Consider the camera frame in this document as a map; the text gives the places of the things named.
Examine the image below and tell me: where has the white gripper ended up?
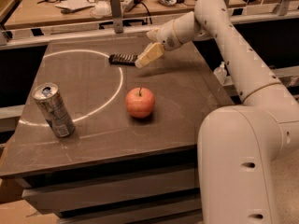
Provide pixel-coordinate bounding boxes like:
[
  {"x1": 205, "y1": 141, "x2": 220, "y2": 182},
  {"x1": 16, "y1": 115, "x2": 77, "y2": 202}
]
[{"x1": 135, "y1": 20, "x2": 183, "y2": 68}]

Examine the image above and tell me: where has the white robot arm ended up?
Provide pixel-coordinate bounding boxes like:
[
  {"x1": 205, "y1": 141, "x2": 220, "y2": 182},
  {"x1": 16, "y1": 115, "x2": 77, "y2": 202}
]
[{"x1": 136, "y1": 0, "x2": 299, "y2": 224}]

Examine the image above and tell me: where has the silver redbull can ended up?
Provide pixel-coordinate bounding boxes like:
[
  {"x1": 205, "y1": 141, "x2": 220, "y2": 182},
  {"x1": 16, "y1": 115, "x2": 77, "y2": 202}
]
[{"x1": 32, "y1": 83, "x2": 75, "y2": 138}]

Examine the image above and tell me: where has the red apple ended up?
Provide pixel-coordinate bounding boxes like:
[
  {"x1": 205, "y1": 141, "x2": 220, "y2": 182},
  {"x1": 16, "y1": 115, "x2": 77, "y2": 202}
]
[{"x1": 125, "y1": 88, "x2": 155, "y2": 119}]

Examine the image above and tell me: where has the left clear sanitizer bottle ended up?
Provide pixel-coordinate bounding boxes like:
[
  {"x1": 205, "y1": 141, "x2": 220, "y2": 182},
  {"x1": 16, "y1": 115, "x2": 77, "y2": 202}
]
[{"x1": 213, "y1": 62, "x2": 227, "y2": 85}]

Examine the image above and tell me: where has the white paper sheet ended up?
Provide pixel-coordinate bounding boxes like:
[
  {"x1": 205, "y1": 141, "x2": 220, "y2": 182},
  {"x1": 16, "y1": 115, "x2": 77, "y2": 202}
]
[{"x1": 55, "y1": 0, "x2": 95, "y2": 10}]

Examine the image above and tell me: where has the grey drawer cabinet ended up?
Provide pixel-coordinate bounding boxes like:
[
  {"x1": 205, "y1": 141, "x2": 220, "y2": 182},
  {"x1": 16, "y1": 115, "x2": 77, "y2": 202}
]
[{"x1": 1, "y1": 35, "x2": 231, "y2": 224}]

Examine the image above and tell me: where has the wooden background desk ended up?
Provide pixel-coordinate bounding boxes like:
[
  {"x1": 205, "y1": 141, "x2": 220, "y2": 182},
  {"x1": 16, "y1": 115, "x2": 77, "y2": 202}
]
[{"x1": 4, "y1": 0, "x2": 247, "y2": 31}]

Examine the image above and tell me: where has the metal rail frame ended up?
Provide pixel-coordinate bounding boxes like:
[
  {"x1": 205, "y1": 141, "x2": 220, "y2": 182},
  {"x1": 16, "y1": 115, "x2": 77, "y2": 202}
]
[{"x1": 0, "y1": 0, "x2": 299, "y2": 50}]

